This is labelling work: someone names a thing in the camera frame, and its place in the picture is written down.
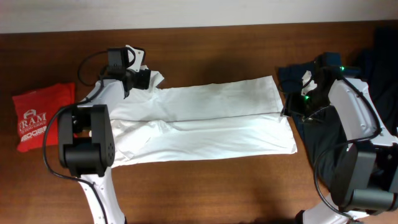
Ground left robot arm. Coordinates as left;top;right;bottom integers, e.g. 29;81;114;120
55;45;151;224

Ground left black cable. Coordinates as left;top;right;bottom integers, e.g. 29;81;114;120
42;50;137;224

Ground dark navy garment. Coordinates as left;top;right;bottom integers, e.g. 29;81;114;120
277;62;346;188

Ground white t-shirt with graphic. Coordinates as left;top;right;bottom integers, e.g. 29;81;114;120
111;72;297;167

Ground black cable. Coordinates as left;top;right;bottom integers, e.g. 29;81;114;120
42;50;137;224
278;65;383;223

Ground black garment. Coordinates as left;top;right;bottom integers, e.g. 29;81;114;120
354;27;397;136

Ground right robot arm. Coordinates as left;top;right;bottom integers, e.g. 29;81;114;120
278;52;397;223

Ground folded red t-shirt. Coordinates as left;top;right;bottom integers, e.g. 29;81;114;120
12;83;75;152

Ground right black cable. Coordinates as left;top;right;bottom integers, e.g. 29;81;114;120
278;65;383;223

